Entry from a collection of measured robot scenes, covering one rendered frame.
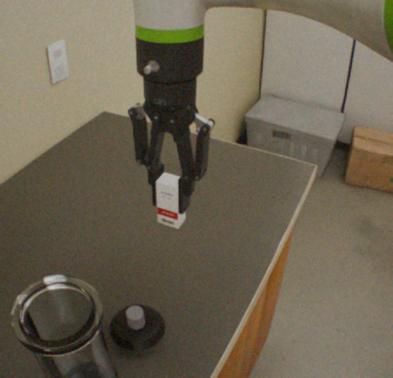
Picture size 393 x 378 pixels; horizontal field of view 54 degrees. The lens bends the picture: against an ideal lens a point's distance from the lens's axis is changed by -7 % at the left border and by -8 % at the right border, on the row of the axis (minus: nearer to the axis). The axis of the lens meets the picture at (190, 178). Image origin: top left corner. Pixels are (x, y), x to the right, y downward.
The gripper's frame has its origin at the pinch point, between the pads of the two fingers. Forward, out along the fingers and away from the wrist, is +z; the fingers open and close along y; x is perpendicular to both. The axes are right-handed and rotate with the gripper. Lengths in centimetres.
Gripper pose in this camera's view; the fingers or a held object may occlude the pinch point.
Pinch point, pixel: (171, 189)
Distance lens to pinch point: 68.5
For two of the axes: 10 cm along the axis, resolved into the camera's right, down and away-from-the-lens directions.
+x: 4.2, -5.3, 7.4
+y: 9.1, 2.6, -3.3
